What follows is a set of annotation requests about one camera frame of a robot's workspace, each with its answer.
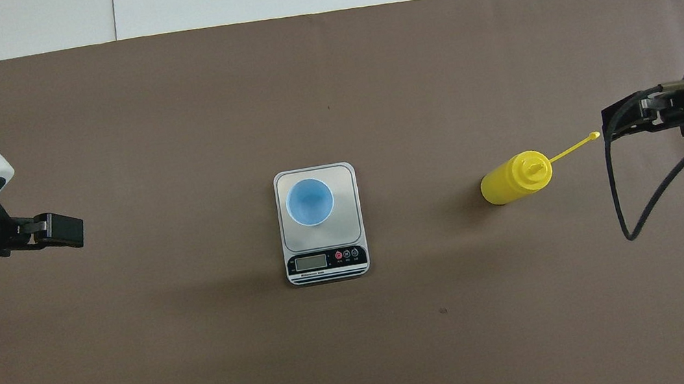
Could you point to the yellow squeeze bottle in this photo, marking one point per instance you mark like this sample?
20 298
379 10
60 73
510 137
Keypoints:
510 181

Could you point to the light blue plastic cup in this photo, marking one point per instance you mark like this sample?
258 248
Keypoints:
309 201

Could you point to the silver digital kitchen scale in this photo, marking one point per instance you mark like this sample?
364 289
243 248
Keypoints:
327 260

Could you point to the brown paper table mat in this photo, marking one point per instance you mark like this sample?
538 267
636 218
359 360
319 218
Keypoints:
167 145

